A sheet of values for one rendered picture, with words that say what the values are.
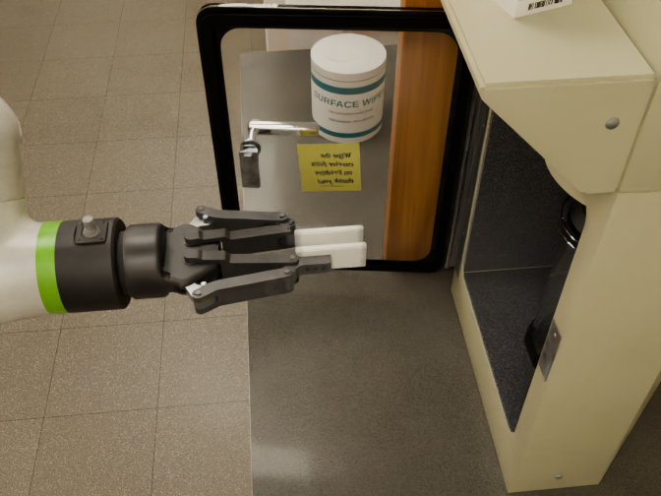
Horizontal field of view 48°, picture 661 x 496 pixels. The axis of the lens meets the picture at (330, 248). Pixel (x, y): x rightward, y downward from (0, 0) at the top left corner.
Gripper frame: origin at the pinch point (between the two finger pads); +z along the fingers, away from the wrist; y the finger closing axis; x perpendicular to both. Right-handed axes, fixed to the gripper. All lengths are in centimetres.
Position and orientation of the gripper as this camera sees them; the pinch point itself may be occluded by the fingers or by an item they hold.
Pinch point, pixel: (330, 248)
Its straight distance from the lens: 75.9
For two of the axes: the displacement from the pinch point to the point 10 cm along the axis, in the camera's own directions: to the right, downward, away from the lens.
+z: 9.9, -0.7, 0.7
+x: 0.0, 7.0, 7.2
